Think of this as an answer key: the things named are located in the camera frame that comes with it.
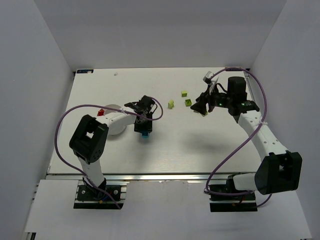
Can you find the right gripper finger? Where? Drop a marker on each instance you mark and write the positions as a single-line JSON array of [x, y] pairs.
[[199, 107], [204, 97]]

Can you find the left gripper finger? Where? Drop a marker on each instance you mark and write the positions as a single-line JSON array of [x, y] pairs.
[[148, 124], [139, 125]]

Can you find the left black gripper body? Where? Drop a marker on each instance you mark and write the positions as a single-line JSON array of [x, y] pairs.
[[141, 107]]

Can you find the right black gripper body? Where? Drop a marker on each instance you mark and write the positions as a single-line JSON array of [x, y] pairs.
[[208, 100]]

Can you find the red lego brick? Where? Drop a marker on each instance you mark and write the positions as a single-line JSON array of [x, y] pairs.
[[101, 112]]

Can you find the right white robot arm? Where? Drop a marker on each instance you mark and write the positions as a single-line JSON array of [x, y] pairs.
[[280, 168]]

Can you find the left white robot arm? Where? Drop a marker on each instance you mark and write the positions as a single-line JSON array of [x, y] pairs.
[[89, 139]]

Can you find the teal square lego brick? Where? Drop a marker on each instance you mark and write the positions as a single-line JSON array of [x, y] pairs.
[[145, 134]]

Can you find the green printed lego cube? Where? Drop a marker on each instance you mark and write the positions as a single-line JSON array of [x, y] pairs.
[[188, 102]]

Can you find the lime lego cube top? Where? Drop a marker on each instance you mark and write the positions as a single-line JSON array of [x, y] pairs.
[[184, 94]]

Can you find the white divided round container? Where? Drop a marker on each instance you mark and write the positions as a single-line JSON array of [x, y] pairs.
[[114, 118]]

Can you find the light green lego brick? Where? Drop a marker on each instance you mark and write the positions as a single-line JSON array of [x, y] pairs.
[[171, 104]]

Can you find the left blue corner label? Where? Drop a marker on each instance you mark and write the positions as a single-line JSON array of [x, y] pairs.
[[84, 71]]

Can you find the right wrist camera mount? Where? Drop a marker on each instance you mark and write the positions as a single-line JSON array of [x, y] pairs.
[[210, 80]]

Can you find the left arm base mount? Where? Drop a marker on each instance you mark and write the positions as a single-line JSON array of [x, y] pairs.
[[86, 199]]

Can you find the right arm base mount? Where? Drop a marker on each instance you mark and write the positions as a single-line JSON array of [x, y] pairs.
[[230, 200]]

